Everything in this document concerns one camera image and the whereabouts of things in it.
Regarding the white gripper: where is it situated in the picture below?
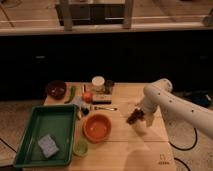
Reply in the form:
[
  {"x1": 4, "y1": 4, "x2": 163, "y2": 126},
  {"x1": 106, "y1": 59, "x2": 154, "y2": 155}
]
[{"x1": 139, "y1": 98, "x2": 157, "y2": 127}]

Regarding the dark grape bunch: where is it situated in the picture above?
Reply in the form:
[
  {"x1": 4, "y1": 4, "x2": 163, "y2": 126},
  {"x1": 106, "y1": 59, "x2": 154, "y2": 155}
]
[{"x1": 127, "y1": 109, "x2": 145, "y2": 124}]

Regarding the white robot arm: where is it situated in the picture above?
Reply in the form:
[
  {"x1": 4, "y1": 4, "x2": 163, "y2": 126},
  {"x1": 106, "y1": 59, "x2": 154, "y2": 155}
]
[{"x1": 138, "y1": 78, "x2": 213, "y2": 139}]

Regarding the orange red bowl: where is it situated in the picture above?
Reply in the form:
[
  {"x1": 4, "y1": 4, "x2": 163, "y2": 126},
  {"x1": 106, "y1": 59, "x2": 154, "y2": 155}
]
[{"x1": 82, "y1": 114, "x2": 112, "y2": 143}]

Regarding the dark maroon bowl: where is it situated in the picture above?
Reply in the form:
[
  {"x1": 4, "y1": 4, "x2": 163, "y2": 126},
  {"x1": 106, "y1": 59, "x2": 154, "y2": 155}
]
[{"x1": 46, "y1": 80, "x2": 67, "y2": 100}]

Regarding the dark glass jar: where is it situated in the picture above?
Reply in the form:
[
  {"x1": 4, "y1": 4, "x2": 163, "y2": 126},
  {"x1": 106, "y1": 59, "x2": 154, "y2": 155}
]
[{"x1": 104, "y1": 80, "x2": 115, "y2": 94}]

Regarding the black brown brush block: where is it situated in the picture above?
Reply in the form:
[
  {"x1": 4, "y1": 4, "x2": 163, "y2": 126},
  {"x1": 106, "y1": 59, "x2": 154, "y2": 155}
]
[{"x1": 92, "y1": 95, "x2": 112, "y2": 104}]

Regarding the metal spoon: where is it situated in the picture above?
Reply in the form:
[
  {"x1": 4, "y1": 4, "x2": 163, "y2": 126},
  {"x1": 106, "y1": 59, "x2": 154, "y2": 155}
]
[{"x1": 90, "y1": 106, "x2": 118, "y2": 111}]

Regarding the white lidded jar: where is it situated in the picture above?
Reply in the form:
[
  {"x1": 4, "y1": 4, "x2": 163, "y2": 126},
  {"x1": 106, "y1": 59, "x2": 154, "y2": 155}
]
[{"x1": 92, "y1": 76, "x2": 105, "y2": 93}]

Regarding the small dark toy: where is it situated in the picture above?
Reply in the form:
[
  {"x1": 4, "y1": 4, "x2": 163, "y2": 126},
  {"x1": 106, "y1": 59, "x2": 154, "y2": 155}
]
[{"x1": 81, "y1": 107, "x2": 89, "y2": 116}]

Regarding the orange tomato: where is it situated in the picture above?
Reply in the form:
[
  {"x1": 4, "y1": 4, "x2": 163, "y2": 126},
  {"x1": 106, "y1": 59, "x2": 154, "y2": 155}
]
[{"x1": 82, "y1": 92, "x2": 92, "y2": 103}]

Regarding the small green cup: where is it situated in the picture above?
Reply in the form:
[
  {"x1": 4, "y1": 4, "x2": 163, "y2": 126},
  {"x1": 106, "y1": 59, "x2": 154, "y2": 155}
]
[{"x1": 73, "y1": 139, "x2": 88, "y2": 157}]

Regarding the green plastic tray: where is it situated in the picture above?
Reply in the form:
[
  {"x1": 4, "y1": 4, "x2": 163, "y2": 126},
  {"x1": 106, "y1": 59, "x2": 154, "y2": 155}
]
[{"x1": 14, "y1": 105, "x2": 77, "y2": 168}]

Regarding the blue grey sponge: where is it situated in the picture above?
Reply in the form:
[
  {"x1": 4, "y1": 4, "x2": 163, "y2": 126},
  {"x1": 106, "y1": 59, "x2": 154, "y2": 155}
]
[{"x1": 38, "y1": 134, "x2": 59, "y2": 158}]

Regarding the black power cable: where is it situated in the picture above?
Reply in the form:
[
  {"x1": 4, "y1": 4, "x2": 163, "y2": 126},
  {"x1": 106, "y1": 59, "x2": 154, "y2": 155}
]
[{"x1": 168, "y1": 127, "x2": 199, "y2": 152}]

